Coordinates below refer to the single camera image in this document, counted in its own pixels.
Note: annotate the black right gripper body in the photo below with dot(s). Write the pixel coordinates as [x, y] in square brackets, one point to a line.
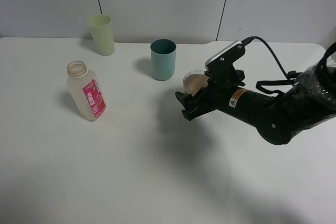
[210, 97]

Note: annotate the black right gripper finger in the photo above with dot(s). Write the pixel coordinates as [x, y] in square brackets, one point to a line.
[194, 109]
[186, 100]

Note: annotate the clear bottle with pink label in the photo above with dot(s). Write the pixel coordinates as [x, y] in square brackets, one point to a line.
[85, 90]

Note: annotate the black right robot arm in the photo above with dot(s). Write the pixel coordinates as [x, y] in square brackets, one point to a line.
[279, 110]

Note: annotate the teal plastic cup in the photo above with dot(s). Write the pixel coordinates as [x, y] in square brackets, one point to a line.
[163, 55]

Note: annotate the pale green plastic cup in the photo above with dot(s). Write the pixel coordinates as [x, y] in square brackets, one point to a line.
[101, 30]

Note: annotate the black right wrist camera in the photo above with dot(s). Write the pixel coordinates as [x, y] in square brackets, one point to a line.
[220, 66]

